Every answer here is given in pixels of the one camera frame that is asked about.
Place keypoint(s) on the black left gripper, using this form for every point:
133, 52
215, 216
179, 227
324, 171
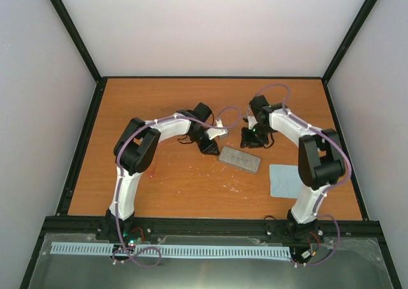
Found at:
205, 148

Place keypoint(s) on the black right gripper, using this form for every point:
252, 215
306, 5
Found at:
247, 142

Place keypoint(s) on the grey glasses case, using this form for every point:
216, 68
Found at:
239, 159

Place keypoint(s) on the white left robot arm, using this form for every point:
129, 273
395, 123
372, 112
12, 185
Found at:
136, 148

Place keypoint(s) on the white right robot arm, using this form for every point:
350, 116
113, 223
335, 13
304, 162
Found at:
321, 161

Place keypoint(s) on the light blue cleaning cloth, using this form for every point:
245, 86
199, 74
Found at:
284, 181

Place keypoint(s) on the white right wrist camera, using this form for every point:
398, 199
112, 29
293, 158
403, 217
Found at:
250, 119

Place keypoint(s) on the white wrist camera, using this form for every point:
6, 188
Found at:
218, 132
250, 119

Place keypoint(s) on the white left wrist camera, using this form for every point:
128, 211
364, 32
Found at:
218, 132

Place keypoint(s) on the black table edge rail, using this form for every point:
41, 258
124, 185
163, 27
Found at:
215, 77

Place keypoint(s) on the black left frame post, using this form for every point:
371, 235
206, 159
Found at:
77, 40

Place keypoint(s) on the black frame post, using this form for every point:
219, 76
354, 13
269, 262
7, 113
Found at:
348, 39
77, 40

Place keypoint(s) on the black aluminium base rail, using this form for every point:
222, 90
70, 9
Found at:
267, 228

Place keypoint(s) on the light blue slotted cable duct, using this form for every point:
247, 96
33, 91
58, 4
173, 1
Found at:
177, 251

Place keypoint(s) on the black right frame post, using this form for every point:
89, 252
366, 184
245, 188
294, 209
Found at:
348, 39

